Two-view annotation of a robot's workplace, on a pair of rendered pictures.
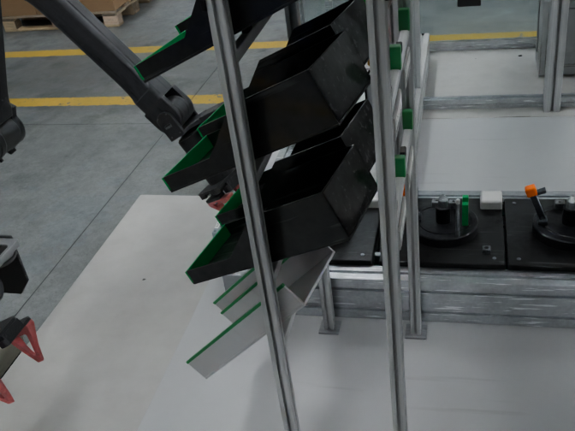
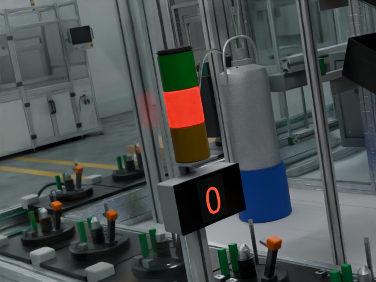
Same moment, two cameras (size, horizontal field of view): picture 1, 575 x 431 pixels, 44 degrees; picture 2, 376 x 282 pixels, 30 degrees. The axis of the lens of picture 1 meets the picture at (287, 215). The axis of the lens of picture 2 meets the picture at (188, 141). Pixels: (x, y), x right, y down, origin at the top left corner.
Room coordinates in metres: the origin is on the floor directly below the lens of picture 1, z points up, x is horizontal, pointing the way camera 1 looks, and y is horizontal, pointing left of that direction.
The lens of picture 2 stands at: (2.24, 0.30, 1.45)
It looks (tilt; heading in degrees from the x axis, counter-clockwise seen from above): 9 degrees down; 214
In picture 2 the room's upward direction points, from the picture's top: 10 degrees counter-clockwise
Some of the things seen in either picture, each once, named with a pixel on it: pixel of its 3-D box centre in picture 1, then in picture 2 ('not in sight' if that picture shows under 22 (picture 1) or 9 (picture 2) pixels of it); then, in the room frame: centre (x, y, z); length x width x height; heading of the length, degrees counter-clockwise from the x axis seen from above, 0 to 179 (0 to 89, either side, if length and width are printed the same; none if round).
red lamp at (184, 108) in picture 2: not in sight; (184, 106); (1.44, -0.24, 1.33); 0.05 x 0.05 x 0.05
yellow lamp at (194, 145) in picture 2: not in sight; (190, 141); (1.44, -0.24, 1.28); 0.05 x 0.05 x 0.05
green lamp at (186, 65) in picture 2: not in sight; (177, 70); (1.44, -0.24, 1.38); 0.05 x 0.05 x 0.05
